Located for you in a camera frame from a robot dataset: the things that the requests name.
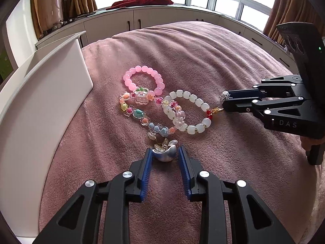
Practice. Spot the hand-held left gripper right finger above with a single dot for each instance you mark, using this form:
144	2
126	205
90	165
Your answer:
186	172

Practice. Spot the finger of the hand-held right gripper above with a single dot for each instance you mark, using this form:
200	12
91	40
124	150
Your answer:
243	94
238	106

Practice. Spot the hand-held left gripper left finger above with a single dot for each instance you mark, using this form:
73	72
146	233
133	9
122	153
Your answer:
146	172

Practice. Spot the silver snowflake stud earring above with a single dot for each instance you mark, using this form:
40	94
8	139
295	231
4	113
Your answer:
225	96

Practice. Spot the chunky silver earring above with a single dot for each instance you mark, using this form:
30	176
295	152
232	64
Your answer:
165	153

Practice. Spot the person's right hand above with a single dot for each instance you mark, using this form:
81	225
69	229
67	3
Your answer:
306	143

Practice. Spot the pink fleece blanket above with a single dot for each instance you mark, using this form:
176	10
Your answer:
203	53

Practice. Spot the brown curtain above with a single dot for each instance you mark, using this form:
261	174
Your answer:
43	2
294	7

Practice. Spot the white box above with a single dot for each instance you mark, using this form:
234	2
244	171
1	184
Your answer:
40	86

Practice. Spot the red cloth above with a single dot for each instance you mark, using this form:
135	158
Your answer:
142	1

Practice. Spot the white window cabinet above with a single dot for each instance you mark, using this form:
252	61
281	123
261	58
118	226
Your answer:
111	24

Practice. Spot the green panel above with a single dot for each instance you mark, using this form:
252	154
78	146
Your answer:
5	64

